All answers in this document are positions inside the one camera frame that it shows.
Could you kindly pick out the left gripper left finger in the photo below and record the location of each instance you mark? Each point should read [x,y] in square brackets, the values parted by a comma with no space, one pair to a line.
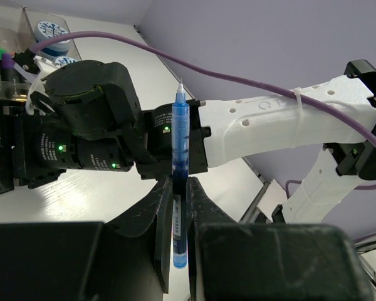
[127,258]

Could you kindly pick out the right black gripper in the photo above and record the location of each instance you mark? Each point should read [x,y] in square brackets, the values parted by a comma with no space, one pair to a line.
[19,162]

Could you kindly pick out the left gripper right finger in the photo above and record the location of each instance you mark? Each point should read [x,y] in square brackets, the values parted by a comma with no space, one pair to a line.
[237,261]

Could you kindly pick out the purple highlighter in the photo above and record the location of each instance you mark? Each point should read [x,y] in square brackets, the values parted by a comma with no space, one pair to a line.
[9,74]

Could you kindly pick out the clear blue pen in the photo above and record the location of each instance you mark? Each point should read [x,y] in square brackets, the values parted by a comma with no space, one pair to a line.
[180,127]

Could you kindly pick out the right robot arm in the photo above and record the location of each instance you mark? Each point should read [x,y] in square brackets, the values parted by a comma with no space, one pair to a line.
[87,116]

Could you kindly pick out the clear drawer bin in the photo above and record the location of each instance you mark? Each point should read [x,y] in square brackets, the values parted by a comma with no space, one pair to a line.
[29,19]
[14,41]

